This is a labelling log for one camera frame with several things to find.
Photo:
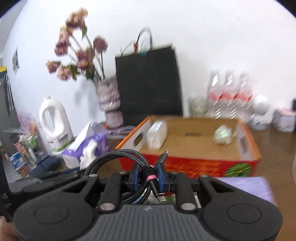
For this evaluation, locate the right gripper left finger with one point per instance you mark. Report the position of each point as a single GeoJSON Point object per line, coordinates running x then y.
{"type": "Point", "coordinates": [116, 186]}

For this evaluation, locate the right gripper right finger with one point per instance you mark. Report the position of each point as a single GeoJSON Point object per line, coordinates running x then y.
{"type": "Point", "coordinates": [179, 184]}

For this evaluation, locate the translucent plastic container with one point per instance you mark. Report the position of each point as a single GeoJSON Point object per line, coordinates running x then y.
{"type": "Point", "coordinates": [156, 135]}

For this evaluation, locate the purple knitted pouch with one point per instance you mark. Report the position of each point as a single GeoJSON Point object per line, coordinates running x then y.
{"type": "Point", "coordinates": [258, 186]}

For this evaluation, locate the pale green bath pouf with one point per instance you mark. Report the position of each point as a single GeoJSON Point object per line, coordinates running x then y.
{"type": "Point", "coordinates": [223, 135]}

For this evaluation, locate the person's left hand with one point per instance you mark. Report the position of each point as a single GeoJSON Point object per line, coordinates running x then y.
{"type": "Point", "coordinates": [8, 232]}

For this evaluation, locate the dark blue case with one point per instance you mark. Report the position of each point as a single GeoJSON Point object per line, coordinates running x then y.
{"type": "Point", "coordinates": [46, 165]}

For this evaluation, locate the purple tissue pack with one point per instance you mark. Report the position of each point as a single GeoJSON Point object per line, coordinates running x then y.
{"type": "Point", "coordinates": [88, 145]}

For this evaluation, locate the red cardboard box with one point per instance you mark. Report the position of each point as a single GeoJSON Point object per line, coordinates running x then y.
{"type": "Point", "coordinates": [191, 148]}

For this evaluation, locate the white detergent jug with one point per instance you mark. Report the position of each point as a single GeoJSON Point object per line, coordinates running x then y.
{"type": "Point", "coordinates": [55, 124]}

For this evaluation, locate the glass cup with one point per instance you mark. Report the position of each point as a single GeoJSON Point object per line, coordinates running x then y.
{"type": "Point", "coordinates": [197, 105]}

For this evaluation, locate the mottled purple vase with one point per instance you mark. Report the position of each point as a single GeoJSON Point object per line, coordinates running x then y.
{"type": "Point", "coordinates": [109, 101]}

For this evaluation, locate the left water bottle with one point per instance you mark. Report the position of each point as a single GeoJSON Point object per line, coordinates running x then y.
{"type": "Point", "coordinates": [215, 94]}

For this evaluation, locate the water bottle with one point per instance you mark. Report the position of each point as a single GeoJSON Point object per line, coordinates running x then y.
{"type": "Point", "coordinates": [245, 96]}
{"type": "Point", "coordinates": [230, 95]}
{"type": "Point", "coordinates": [215, 94]}

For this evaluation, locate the white astronaut speaker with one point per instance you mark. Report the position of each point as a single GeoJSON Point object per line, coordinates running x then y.
{"type": "Point", "coordinates": [258, 120]}

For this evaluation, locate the middle water bottle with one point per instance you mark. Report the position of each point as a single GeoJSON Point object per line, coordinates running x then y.
{"type": "Point", "coordinates": [230, 95]}

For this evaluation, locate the right water bottle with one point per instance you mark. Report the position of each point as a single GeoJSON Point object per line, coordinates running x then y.
{"type": "Point", "coordinates": [245, 96]}

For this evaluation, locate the black paper bag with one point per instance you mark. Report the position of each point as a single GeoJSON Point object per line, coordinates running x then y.
{"type": "Point", "coordinates": [148, 85]}

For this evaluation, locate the small tin box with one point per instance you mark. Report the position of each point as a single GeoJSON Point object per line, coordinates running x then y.
{"type": "Point", "coordinates": [284, 120]}

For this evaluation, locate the dried pink roses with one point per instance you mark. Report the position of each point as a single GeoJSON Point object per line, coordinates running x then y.
{"type": "Point", "coordinates": [86, 55]}

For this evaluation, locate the teal binder clip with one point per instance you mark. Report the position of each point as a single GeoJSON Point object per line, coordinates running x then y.
{"type": "Point", "coordinates": [143, 53]}

